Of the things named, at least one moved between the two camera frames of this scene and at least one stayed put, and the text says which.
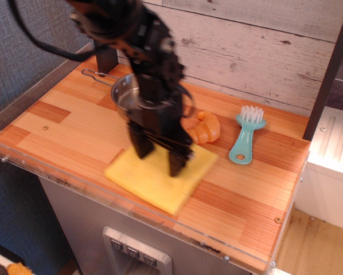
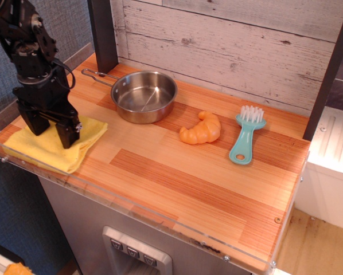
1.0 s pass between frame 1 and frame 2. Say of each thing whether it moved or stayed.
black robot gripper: moved
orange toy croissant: stayed
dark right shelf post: stayed
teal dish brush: stayed
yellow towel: moved
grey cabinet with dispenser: stayed
